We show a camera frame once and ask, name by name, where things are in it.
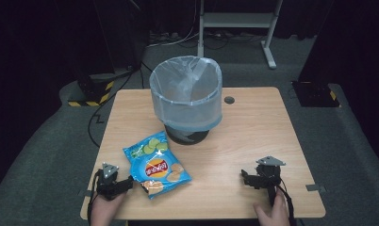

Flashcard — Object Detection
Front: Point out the black base with hazard stripes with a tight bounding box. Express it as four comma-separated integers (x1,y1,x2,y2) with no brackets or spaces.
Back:
290,80,341,108
67,73,117,108

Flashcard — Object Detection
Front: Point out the trash bin with plastic liner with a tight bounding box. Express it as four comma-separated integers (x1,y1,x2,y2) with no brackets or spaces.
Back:
148,55,224,133

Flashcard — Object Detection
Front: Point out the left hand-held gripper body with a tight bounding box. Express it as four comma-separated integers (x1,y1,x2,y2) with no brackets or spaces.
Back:
95,162,126,202

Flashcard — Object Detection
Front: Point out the grey tape piece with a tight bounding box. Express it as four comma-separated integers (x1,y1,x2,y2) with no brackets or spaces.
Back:
305,183,327,193
77,188,93,199

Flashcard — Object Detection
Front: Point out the white metal stand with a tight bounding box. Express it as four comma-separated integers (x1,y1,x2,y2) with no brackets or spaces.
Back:
196,0,285,71

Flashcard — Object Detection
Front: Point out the person's right hand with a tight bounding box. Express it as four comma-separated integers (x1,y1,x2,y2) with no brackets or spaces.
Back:
253,187,291,226

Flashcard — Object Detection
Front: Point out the black trash bin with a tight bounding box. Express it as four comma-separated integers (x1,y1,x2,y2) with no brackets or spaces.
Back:
164,124,211,146

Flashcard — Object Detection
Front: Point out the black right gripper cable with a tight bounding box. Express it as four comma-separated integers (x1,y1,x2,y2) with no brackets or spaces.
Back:
275,178,298,226

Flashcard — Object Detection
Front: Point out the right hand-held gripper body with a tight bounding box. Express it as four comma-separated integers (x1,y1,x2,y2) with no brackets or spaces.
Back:
253,155,287,202

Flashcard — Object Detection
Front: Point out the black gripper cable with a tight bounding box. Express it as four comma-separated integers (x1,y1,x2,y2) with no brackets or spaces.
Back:
87,169,103,226
275,178,298,226

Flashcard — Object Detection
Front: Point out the person's left hand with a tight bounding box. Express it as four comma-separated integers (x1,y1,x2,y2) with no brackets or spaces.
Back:
90,192,126,226

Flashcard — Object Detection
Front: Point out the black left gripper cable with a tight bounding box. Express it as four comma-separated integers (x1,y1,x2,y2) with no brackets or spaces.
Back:
87,169,103,226

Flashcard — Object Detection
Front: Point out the black floor cable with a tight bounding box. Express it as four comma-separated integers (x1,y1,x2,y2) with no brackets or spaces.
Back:
87,61,154,149

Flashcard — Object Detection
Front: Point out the blue potato chip bag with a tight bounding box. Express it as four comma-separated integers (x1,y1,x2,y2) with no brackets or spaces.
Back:
122,130,192,201

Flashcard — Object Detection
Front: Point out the white floor cable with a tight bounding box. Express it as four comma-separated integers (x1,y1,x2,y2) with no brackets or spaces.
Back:
145,0,201,49

